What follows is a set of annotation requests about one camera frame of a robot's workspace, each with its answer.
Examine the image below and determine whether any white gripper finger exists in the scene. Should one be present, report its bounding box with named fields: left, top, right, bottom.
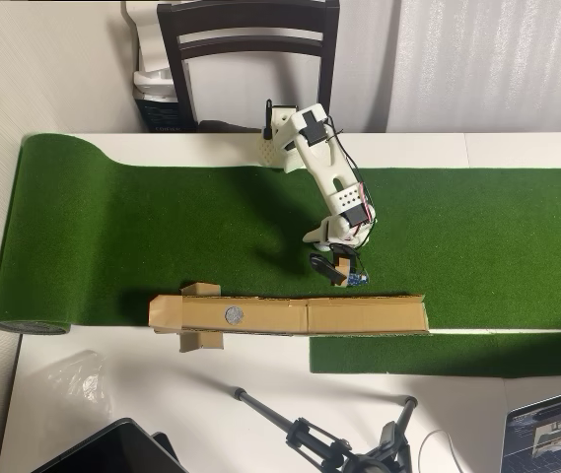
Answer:
left=303, top=219, right=333, bottom=252

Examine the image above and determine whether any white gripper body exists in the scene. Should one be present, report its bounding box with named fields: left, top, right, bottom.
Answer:
left=326, top=212, right=378, bottom=247

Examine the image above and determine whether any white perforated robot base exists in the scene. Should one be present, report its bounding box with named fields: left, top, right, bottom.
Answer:
left=258, top=132, right=292, bottom=172

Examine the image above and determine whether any brown cardboard strip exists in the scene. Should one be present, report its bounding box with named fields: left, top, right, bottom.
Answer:
left=148, top=282, right=432, bottom=354

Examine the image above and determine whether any long green artificial turf mat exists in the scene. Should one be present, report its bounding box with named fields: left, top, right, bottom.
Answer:
left=0, top=132, right=561, bottom=337

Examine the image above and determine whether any small green turf piece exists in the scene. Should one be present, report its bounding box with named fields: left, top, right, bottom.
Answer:
left=308, top=330, right=561, bottom=379

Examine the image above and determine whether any dark blue box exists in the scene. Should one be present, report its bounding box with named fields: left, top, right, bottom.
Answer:
left=136, top=93, right=197, bottom=134

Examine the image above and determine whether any black tripod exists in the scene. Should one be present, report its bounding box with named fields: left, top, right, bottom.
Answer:
left=230, top=386, right=419, bottom=473

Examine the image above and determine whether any white curtain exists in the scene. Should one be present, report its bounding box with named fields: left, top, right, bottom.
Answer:
left=386, top=0, right=561, bottom=133

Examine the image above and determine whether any dark wooden chair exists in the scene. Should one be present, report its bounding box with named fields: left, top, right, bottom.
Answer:
left=156, top=0, right=340, bottom=134

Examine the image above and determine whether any black flat device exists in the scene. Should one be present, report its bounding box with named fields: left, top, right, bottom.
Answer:
left=151, top=431, right=188, bottom=473

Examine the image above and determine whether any white foam packaging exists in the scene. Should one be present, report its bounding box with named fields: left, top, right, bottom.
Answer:
left=121, top=0, right=182, bottom=102

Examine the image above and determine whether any clear plastic bag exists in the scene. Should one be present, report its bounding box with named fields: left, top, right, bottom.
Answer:
left=45, top=349, right=113, bottom=420

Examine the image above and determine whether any black tablet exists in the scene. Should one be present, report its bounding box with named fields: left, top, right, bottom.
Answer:
left=31, top=417, right=190, bottom=473

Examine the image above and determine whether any gray laptop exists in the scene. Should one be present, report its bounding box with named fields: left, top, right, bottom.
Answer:
left=499, top=383, right=561, bottom=473

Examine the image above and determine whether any red servo wire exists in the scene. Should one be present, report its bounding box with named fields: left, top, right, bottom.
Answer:
left=357, top=182, right=376, bottom=229

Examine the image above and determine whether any wrist camera on cardboard mount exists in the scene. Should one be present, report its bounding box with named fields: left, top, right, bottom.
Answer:
left=308, top=243, right=372, bottom=290

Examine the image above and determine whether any black servo wire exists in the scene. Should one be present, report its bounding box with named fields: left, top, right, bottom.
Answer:
left=325, top=116, right=378, bottom=247

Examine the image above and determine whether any thin white cable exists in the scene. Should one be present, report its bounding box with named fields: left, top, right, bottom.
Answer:
left=417, top=428, right=463, bottom=473

